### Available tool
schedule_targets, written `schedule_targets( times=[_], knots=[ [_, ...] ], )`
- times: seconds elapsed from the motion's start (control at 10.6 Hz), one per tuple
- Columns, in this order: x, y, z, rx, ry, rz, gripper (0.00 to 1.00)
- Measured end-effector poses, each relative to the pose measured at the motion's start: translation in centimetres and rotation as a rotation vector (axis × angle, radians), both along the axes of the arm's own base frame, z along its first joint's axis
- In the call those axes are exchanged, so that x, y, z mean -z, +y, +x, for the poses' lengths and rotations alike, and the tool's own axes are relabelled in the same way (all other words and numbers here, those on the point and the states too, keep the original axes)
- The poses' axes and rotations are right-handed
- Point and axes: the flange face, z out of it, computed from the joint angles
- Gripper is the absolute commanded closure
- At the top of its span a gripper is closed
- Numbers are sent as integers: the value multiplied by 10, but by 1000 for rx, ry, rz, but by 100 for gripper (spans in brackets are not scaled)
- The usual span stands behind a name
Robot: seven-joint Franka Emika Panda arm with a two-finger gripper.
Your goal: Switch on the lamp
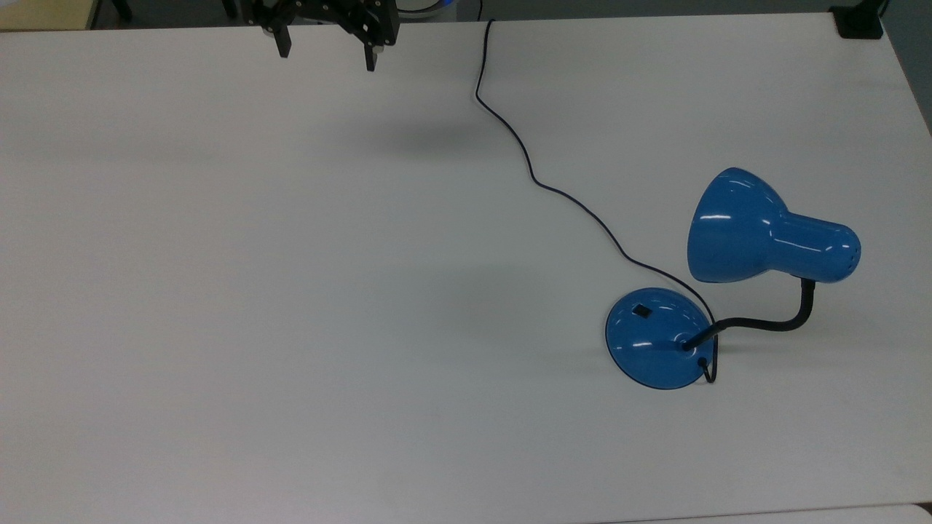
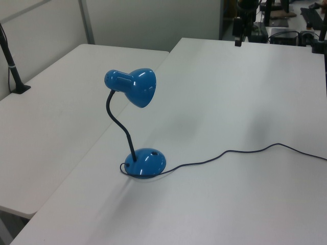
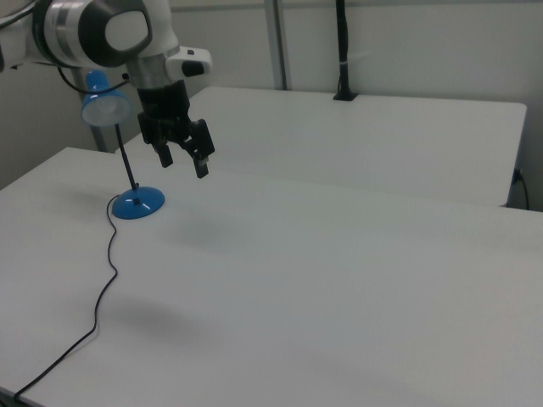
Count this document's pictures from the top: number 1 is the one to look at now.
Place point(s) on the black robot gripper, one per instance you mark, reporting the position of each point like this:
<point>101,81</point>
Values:
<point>328,13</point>

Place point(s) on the blue gooseneck desk lamp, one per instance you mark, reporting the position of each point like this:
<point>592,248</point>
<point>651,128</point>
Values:
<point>750,233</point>

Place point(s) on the black stand leg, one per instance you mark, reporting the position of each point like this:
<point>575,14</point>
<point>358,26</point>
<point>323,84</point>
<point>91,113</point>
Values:
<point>122,9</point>
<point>230,7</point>

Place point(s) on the blue and white round object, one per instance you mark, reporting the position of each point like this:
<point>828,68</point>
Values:
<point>426,6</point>

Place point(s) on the yellowish board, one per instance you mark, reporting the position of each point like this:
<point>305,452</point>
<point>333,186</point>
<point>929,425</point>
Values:
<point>44,13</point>

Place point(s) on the black table clamp mount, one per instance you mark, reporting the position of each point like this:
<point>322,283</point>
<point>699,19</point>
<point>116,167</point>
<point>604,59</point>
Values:
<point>859,23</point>

